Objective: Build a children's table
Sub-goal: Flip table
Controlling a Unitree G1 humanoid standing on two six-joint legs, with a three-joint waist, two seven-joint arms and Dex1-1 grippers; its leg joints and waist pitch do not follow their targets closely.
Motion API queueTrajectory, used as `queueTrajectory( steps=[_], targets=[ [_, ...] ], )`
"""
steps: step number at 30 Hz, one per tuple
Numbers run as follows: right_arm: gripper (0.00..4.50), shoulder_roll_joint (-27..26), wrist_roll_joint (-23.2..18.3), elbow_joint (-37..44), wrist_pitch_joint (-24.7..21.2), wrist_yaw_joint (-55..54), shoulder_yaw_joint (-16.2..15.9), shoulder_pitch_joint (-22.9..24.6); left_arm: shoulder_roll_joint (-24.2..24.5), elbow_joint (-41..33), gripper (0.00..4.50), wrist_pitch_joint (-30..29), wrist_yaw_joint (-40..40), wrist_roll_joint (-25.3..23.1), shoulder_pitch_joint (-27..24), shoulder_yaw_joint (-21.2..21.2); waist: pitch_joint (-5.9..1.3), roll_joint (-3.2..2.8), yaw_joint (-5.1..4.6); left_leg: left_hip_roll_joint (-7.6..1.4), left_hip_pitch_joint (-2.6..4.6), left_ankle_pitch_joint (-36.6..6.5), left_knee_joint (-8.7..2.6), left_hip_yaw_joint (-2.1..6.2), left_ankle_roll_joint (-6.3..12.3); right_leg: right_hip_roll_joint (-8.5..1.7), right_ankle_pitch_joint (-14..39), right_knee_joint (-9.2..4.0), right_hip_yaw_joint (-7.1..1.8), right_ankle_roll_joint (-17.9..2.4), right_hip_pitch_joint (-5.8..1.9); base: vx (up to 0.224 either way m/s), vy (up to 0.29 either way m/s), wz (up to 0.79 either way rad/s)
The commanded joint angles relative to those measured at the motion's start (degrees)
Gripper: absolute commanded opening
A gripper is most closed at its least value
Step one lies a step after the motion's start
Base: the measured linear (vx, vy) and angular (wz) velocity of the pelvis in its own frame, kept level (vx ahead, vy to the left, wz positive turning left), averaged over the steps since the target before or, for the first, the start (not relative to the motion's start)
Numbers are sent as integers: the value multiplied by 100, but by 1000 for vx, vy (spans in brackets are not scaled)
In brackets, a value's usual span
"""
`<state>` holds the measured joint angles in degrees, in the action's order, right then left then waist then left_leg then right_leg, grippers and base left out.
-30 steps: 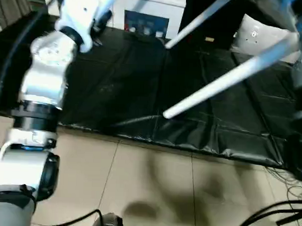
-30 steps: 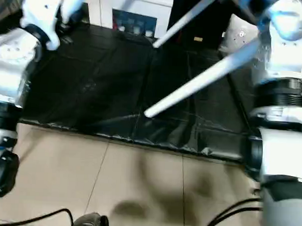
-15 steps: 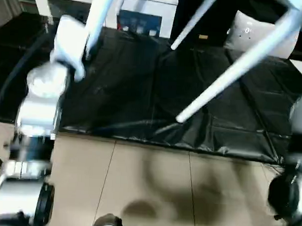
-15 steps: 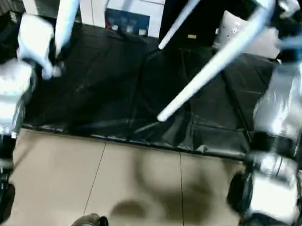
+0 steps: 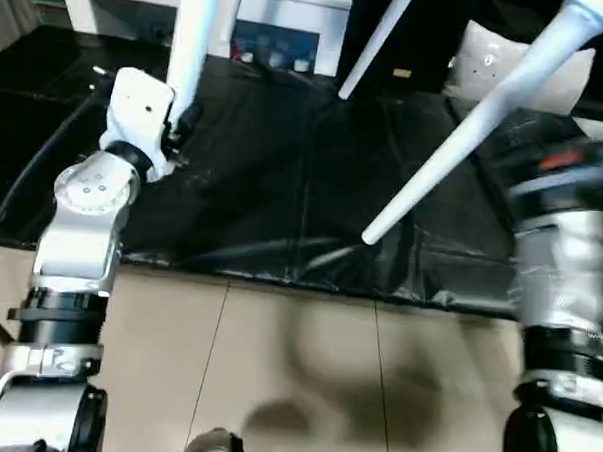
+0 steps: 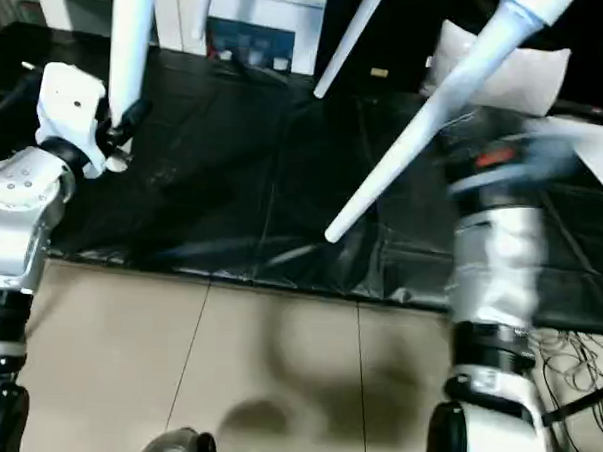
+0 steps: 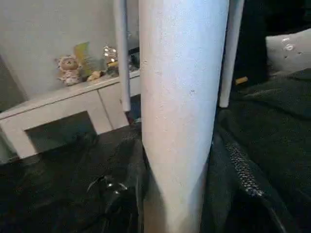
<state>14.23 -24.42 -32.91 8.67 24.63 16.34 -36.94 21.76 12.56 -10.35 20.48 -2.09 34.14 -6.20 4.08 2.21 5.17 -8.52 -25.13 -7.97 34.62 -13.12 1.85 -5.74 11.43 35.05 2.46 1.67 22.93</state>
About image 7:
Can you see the black cabinet with yellow label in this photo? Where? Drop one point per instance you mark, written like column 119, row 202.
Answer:
column 252, row 43

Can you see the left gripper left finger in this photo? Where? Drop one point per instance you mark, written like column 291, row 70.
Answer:
column 114, row 194

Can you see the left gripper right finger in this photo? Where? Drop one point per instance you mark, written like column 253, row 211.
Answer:
column 238, row 189

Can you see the grey cushion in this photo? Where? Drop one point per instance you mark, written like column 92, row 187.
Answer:
column 290, row 48

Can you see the white glass-door cabinet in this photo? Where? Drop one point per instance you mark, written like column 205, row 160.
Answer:
column 58, row 109

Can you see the small clear glass ornament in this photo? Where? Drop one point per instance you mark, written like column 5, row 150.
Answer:
column 111, row 57

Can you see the small pink doll figure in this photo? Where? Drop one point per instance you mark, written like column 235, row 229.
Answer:
column 69, row 70

